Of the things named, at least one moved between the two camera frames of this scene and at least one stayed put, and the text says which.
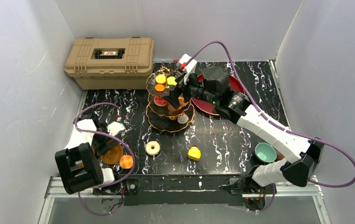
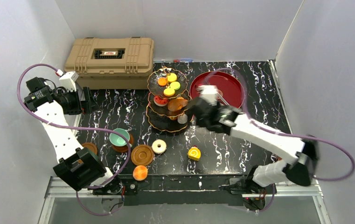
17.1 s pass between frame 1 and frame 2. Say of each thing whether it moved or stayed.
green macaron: moved
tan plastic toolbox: stayed
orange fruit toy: moved
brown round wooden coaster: moved
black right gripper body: moved
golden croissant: stayed
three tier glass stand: stayed
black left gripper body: moved
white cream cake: stayed
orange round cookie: moved
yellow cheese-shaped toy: stayed
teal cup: moved
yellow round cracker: moved
